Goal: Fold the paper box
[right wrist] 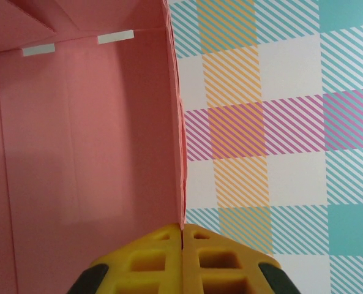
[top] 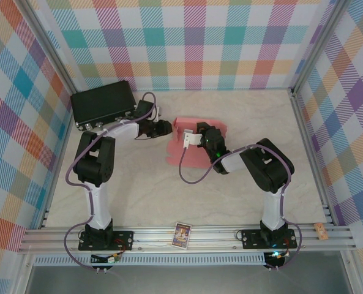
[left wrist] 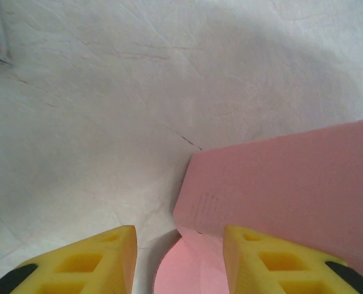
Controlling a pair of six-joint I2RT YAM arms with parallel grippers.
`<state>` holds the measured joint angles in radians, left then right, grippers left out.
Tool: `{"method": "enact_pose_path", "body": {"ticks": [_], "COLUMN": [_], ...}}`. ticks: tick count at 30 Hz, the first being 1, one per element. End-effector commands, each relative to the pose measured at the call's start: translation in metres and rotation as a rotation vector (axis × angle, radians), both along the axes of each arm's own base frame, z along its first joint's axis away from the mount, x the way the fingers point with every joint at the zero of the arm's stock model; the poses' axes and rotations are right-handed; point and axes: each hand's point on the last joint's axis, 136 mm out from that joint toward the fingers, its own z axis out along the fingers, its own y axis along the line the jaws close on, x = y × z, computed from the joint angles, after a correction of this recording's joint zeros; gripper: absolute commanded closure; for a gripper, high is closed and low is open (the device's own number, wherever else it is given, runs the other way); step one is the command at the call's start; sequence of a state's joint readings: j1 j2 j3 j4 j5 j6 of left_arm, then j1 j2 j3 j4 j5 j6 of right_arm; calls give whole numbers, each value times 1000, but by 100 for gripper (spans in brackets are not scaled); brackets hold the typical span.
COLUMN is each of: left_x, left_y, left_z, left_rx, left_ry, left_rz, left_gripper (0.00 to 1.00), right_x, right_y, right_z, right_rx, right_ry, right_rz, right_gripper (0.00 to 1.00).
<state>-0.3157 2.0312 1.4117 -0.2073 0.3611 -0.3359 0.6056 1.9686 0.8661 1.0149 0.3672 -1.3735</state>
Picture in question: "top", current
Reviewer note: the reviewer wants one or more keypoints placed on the pink paper box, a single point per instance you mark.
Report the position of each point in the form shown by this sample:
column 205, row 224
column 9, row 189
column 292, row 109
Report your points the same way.
column 193, row 159

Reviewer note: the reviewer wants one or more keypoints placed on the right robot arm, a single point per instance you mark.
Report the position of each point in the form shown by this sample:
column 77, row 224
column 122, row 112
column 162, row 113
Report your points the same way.
column 270, row 165

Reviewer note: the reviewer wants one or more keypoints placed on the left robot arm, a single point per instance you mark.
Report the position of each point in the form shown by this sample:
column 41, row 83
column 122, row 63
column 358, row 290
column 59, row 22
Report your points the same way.
column 95, row 159

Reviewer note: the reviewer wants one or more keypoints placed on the purple playing card box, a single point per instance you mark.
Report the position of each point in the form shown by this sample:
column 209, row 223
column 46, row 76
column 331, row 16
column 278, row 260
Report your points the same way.
column 181, row 235

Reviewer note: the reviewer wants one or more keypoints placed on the black aluminium carry case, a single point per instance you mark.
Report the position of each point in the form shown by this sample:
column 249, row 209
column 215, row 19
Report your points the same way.
column 101, row 101

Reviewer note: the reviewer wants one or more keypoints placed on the grey metal lower panel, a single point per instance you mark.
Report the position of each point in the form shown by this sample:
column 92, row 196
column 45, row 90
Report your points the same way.
column 184, row 280

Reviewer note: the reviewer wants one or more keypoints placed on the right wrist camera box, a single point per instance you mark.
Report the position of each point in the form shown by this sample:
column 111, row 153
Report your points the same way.
column 192, row 137

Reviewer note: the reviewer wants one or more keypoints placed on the aluminium table side rail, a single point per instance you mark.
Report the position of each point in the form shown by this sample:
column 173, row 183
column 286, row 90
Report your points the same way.
column 59, row 153
column 310, row 153

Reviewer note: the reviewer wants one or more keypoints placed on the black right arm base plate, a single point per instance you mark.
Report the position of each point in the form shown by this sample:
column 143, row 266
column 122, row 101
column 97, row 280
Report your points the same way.
column 250, row 239

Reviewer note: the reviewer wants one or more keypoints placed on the aluminium mounting rail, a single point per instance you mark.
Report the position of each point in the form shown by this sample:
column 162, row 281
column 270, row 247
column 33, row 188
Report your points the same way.
column 156, row 237

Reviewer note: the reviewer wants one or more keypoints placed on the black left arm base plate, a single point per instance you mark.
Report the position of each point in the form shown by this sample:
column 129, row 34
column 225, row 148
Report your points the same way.
column 123, row 240

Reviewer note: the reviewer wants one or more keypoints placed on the aluminium frame post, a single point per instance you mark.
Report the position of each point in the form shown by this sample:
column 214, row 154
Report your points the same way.
column 48, row 46
column 317, row 46

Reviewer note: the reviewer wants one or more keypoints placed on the aluminium frame leg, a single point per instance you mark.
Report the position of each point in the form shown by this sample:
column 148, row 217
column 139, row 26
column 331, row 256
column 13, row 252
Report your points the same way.
column 357, row 275
column 22, row 275

